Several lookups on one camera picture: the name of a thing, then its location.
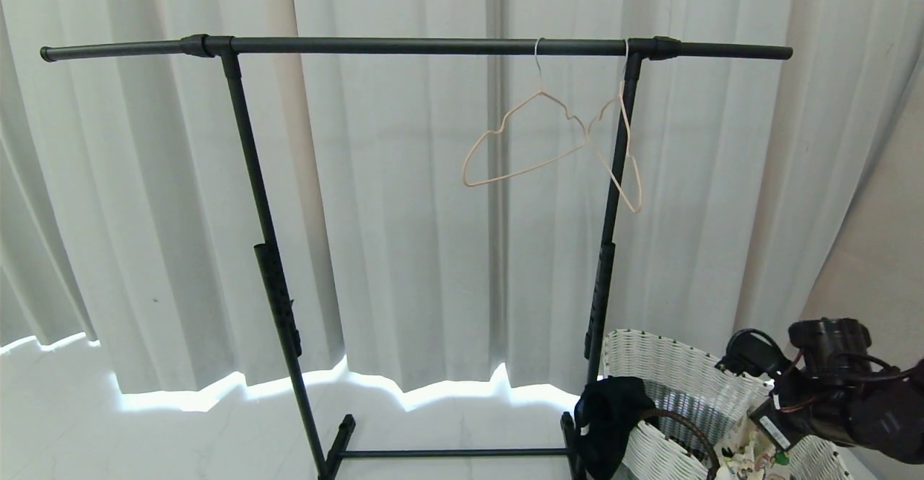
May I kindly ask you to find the white laundry basket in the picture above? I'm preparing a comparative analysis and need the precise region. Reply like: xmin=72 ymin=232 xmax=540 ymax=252
xmin=601 ymin=328 xmax=857 ymax=480

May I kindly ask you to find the pink clothes hanger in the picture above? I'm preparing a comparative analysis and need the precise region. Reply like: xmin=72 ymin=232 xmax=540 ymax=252
xmin=461 ymin=38 xmax=588 ymax=189
xmin=588 ymin=39 xmax=644 ymax=214

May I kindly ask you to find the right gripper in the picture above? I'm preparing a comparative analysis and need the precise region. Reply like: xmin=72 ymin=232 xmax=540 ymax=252
xmin=749 ymin=375 xmax=864 ymax=454

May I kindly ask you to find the cream printed garment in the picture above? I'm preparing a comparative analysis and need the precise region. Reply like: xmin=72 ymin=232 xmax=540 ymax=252
xmin=711 ymin=411 xmax=795 ymax=480

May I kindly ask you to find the white curtain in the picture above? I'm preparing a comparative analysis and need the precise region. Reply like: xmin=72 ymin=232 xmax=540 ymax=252
xmin=0 ymin=0 xmax=924 ymax=414

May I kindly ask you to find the black clothes rack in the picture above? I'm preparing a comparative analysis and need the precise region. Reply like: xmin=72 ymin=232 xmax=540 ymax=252
xmin=40 ymin=34 xmax=793 ymax=480

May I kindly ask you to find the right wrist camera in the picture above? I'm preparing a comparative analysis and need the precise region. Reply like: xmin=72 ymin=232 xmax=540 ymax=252
xmin=722 ymin=318 xmax=874 ymax=387

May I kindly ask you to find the black garment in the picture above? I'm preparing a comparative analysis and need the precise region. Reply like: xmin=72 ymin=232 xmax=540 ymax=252
xmin=573 ymin=376 xmax=658 ymax=480

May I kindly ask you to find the black cable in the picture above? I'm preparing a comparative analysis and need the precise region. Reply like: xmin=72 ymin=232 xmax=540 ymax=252
xmin=724 ymin=328 xmax=793 ymax=367

